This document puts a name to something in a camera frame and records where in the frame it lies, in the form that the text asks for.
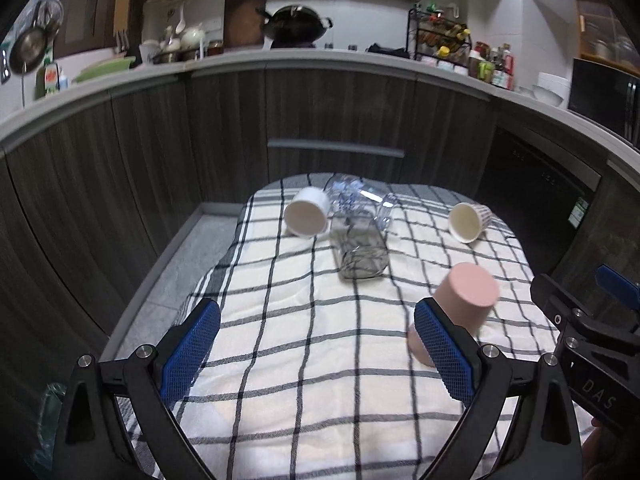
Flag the pink cup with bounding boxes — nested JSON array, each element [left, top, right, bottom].
[[433, 262, 500, 336]]

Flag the red dotted paper cup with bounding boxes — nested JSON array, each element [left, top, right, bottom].
[[448, 203, 492, 244]]

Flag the white paper cup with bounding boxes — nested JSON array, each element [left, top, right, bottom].
[[283, 186, 330, 238]]

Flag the green white energy label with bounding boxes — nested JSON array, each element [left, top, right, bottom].
[[568, 197, 589, 229]]

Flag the black built-in dishwasher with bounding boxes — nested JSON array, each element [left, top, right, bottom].
[[476, 128, 601, 274]]

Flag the black white checked tablecloth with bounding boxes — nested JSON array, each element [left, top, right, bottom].
[[172, 174, 559, 479]]

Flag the black microwave oven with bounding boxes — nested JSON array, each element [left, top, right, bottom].
[[567, 58, 639, 148]]

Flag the stacked white bowls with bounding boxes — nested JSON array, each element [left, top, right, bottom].
[[532, 72, 570, 108]]

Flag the red cap sauce bottle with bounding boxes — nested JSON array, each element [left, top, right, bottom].
[[492, 44, 514, 90]]

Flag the black spice rack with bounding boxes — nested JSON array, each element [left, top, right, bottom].
[[406, 6, 473, 65]]

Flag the hanging steel pan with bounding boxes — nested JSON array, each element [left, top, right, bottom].
[[9, 0, 64, 75]]

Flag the black wok on counter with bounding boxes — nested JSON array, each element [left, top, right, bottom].
[[255, 4, 333, 49]]

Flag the wooden cutting board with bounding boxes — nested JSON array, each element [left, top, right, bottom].
[[222, 0, 266, 50]]

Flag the silver drawer handle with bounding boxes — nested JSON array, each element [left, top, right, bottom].
[[267, 139, 406, 159]]

